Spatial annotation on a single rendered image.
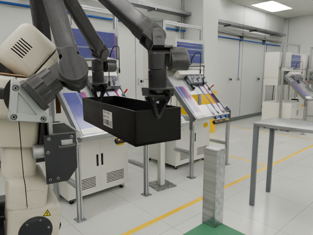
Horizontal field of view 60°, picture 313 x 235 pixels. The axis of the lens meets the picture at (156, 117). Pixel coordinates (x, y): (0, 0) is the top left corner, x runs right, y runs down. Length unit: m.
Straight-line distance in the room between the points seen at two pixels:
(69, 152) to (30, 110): 0.23
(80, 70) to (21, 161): 0.39
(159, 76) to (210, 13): 5.06
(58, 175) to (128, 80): 4.08
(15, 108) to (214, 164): 0.52
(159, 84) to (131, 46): 4.18
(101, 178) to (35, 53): 2.11
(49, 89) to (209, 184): 0.48
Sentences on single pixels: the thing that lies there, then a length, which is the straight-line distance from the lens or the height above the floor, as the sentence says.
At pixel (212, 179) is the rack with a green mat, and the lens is 0.52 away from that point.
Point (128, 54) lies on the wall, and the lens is 4.95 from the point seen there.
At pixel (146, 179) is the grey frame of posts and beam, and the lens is 2.84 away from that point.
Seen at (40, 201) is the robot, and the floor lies 0.83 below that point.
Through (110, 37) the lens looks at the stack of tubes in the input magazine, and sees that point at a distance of 2.96.
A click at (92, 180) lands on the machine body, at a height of 0.19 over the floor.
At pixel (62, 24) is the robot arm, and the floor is 1.37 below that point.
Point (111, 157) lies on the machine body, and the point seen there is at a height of 0.39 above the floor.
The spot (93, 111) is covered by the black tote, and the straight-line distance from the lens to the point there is 1.20.
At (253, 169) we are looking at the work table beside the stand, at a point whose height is 0.37.
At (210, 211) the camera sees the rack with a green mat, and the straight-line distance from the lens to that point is 0.55.
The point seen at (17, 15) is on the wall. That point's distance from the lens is 4.21.
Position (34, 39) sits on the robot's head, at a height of 1.34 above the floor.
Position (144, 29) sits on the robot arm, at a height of 1.37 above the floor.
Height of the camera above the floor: 1.23
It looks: 9 degrees down
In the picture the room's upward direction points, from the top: straight up
